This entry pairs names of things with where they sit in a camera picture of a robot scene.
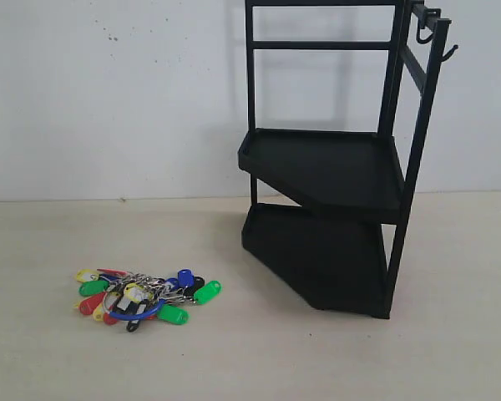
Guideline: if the colourful key tag bunch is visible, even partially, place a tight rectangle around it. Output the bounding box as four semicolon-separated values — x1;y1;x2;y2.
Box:
74;268;222;332

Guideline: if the black metal shelf rack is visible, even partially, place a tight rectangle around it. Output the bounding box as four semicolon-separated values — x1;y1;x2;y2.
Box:
238;1;451;319

